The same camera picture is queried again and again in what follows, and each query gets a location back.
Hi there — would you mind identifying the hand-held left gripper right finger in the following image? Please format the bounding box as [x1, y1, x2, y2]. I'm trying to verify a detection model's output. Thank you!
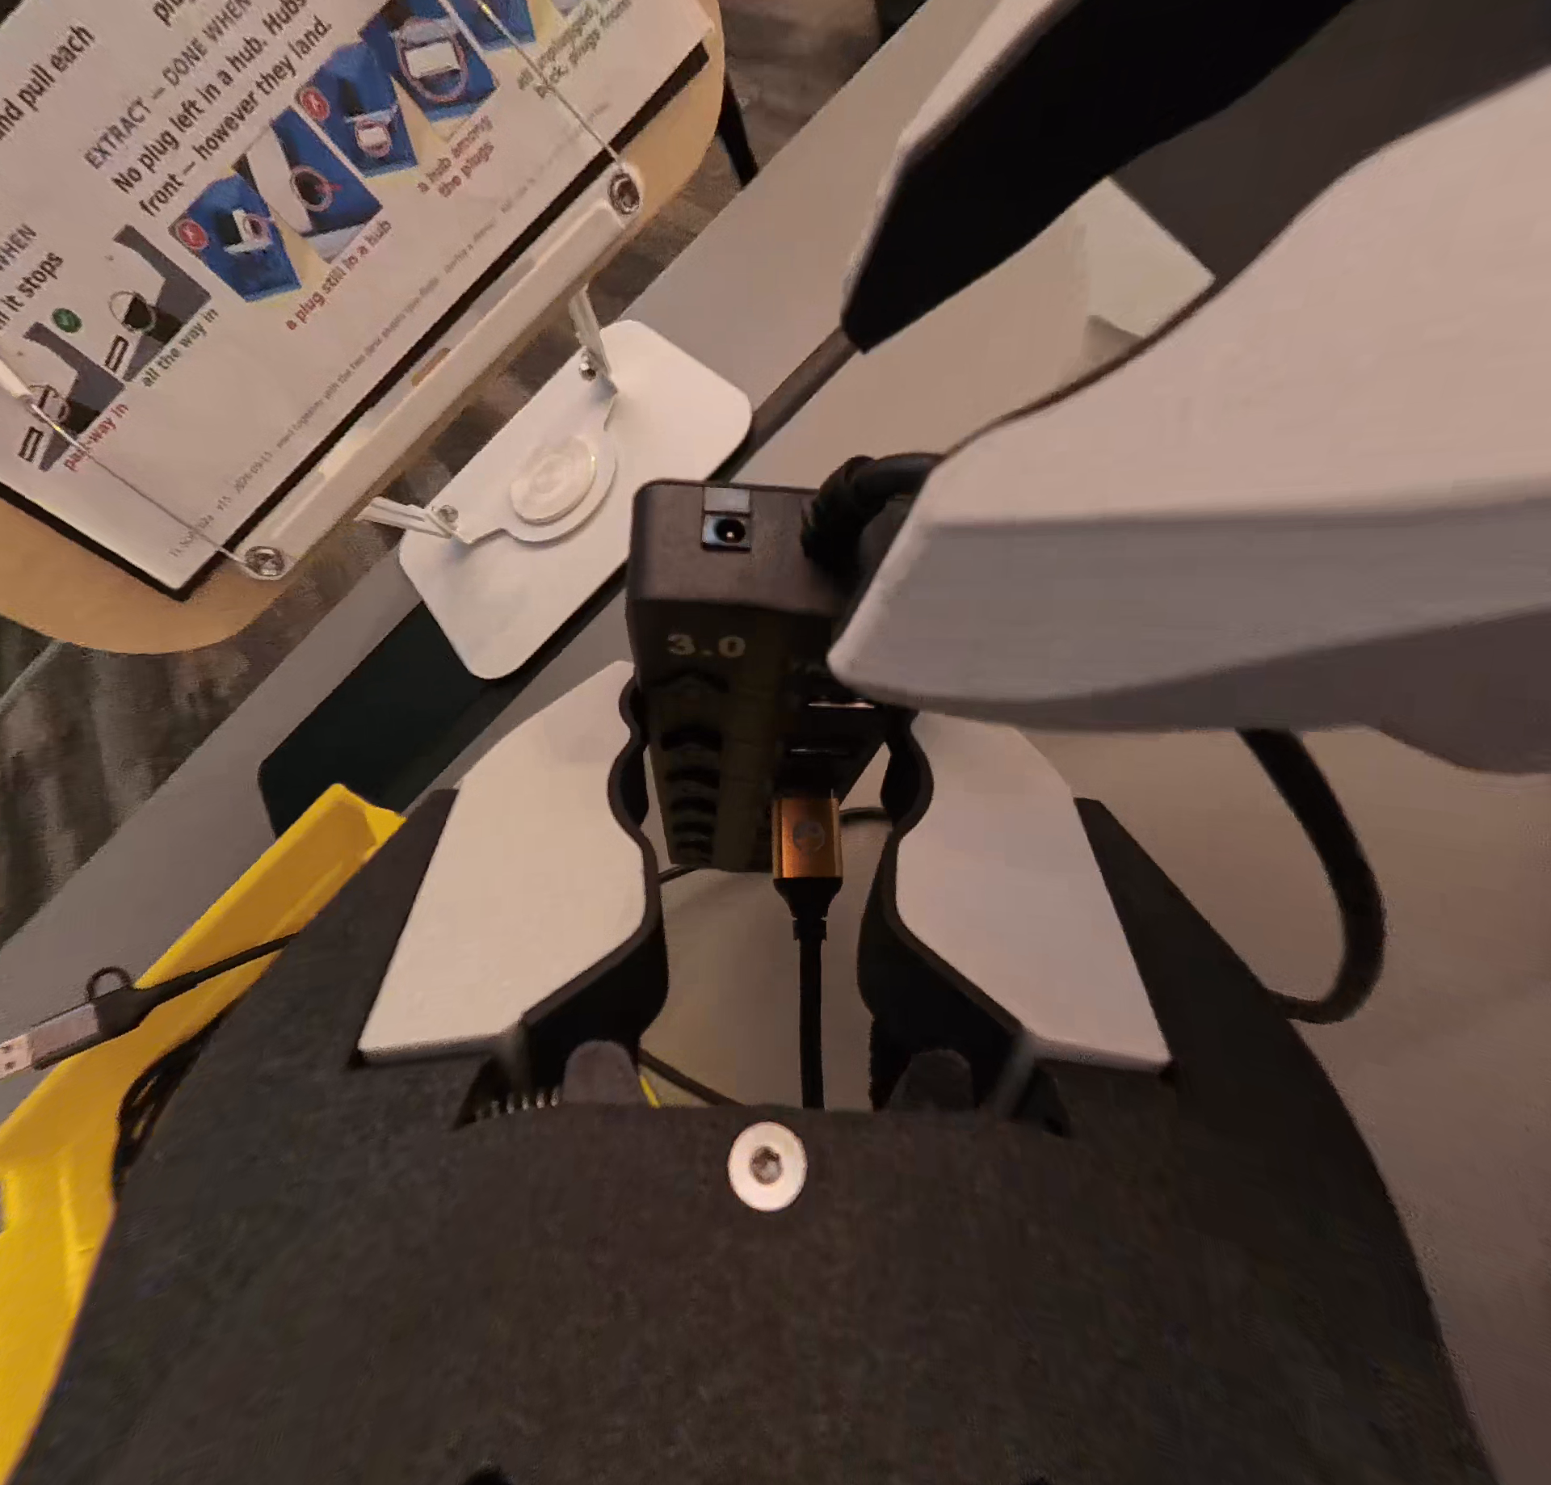
[858, 711, 1175, 1071]

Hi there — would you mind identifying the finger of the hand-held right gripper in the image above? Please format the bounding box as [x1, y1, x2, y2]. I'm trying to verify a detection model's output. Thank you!
[839, 0, 1551, 352]
[827, 72, 1551, 776]

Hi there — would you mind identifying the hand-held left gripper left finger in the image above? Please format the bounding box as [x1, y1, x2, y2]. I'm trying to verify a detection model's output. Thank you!
[358, 660, 669, 1062]

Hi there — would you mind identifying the gold-plug black usb cable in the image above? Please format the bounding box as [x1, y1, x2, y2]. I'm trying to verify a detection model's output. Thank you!
[770, 747, 842, 1110]

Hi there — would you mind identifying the thick black cable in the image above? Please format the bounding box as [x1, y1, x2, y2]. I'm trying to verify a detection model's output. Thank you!
[802, 451, 1387, 1026]

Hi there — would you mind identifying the white stand base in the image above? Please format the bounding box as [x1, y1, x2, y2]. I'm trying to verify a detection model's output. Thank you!
[363, 321, 752, 679]

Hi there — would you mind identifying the yellow plastic bin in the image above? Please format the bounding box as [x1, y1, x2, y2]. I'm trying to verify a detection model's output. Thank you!
[0, 782, 406, 1485]

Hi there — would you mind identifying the silver-plug black usb cable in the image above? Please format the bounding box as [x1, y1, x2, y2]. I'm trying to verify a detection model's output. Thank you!
[0, 939, 297, 1079]

